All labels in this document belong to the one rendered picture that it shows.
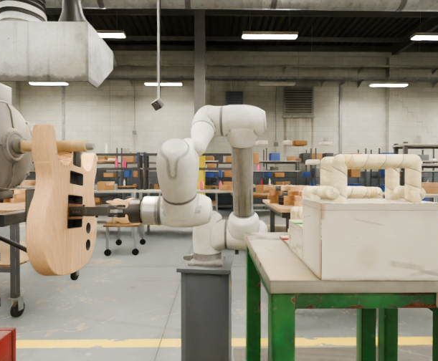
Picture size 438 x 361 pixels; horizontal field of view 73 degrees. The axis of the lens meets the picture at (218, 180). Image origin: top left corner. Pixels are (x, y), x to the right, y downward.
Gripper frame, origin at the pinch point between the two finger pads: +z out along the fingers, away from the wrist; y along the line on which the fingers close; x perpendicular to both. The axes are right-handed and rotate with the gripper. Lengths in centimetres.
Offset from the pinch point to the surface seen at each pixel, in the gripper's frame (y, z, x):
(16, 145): -9.8, 13.1, 18.7
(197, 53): 637, -2, 408
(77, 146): -9.0, -3.5, 18.3
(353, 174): 962, -544, 129
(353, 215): -27, -73, -2
